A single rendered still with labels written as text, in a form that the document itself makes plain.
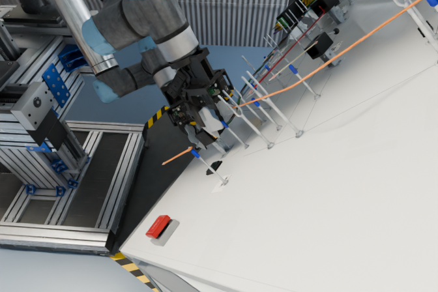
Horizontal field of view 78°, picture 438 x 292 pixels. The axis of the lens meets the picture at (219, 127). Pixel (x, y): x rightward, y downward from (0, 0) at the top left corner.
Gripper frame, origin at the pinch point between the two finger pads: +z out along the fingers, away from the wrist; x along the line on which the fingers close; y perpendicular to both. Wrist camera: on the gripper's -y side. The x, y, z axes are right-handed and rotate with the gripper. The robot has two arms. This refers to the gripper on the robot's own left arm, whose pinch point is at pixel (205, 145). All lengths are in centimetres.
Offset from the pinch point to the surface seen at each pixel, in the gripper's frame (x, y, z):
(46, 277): -130, -44, 26
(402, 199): 28, 53, 10
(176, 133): -54, -130, -17
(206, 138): 4.4, 11.6, -1.5
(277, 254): 16, 50, 13
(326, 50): 37.8, 15.6, -6.3
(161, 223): -8.3, 26.9, 9.6
